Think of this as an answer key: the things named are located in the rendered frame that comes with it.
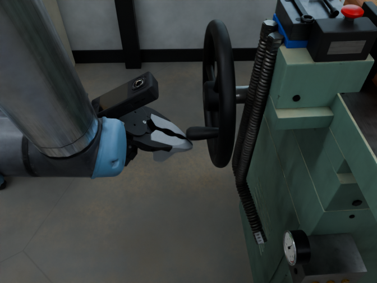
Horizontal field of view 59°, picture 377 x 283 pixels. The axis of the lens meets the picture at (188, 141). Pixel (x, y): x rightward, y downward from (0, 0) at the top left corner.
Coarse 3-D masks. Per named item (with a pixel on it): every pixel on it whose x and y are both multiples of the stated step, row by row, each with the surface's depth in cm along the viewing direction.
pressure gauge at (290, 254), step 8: (288, 232) 60; (296, 232) 60; (304, 232) 60; (288, 240) 61; (296, 240) 59; (304, 240) 59; (296, 248) 58; (304, 248) 58; (288, 256) 62; (296, 256) 58; (304, 256) 58; (296, 264) 59
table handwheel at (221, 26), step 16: (208, 32) 64; (224, 32) 55; (208, 48) 71; (224, 48) 53; (208, 64) 75; (224, 64) 52; (208, 80) 77; (224, 80) 52; (208, 96) 64; (224, 96) 52; (240, 96) 65; (208, 112) 78; (224, 112) 53; (224, 128) 54; (208, 144) 74; (224, 144) 56; (224, 160) 59
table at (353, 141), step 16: (368, 80) 55; (336, 96) 53; (352, 96) 53; (368, 96) 53; (272, 112) 56; (288, 112) 55; (304, 112) 55; (320, 112) 55; (336, 112) 54; (352, 112) 50; (368, 112) 50; (288, 128) 56; (304, 128) 56; (336, 128) 54; (352, 128) 49; (368, 128) 48; (352, 144) 49; (368, 144) 46; (352, 160) 50; (368, 160) 46; (368, 176) 46; (368, 192) 46
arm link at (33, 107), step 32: (0, 0) 19; (32, 0) 22; (0, 32) 21; (32, 32) 22; (0, 64) 22; (32, 64) 24; (64, 64) 27; (0, 96) 25; (32, 96) 26; (64, 96) 29; (32, 128) 30; (64, 128) 31; (96, 128) 37; (32, 160) 38; (64, 160) 36; (96, 160) 38
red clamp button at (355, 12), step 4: (348, 4) 47; (352, 4) 47; (344, 8) 46; (348, 8) 46; (352, 8) 46; (356, 8) 46; (360, 8) 46; (344, 12) 46; (348, 12) 46; (352, 12) 46; (356, 12) 46; (360, 12) 46; (348, 16) 46; (352, 16) 46; (356, 16) 46; (360, 16) 46
